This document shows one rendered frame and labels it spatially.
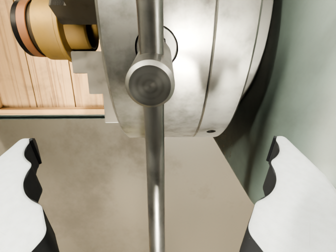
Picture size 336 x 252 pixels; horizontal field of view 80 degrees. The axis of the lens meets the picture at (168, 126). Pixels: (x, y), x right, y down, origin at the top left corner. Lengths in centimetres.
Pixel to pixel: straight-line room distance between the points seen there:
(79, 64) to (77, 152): 142
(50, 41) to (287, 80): 28
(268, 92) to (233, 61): 6
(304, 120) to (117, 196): 172
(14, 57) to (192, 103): 51
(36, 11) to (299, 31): 29
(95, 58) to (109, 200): 164
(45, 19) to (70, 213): 187
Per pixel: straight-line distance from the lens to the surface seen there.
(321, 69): 21
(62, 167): 182
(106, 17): 18
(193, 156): 161
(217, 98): 20
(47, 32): 32
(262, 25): 24
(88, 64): 32
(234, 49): 18
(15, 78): 64
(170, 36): 17
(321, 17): 21
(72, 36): 32
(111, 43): 18
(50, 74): 59
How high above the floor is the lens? 141
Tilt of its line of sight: 70 degrees down
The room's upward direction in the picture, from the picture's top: 176 degrees clockwise
